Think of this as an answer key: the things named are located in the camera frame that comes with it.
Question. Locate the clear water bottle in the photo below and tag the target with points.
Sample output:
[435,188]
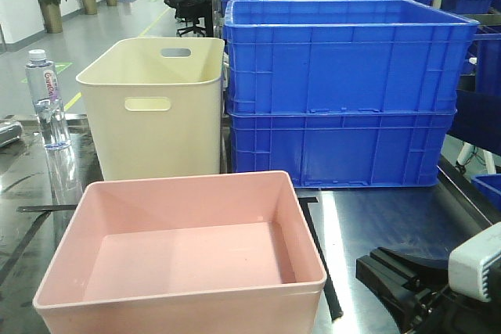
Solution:
[48,105]

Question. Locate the upper blue stacked crate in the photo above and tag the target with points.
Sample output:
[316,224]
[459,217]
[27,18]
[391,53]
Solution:
[333,56]

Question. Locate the blue stacked crate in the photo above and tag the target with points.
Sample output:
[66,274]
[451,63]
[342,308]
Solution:
[333,56]
[342,150]

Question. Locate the black office chair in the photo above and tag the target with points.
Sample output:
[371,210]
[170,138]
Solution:
[188,17]

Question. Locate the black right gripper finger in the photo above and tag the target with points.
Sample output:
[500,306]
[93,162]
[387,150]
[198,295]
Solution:
[409,287]

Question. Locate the pink plastic bin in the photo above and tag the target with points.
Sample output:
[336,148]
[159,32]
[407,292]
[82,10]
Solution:
[224,253]

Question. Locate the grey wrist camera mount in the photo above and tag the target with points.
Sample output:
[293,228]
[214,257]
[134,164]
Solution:
[470,262]

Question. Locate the lower blue stacked crate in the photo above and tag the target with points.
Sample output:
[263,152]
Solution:
[342,150]

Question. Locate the black tape strip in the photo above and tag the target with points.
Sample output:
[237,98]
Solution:
[328,289]

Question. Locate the cream plastic basket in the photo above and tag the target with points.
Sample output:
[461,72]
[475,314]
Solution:
[154,107]

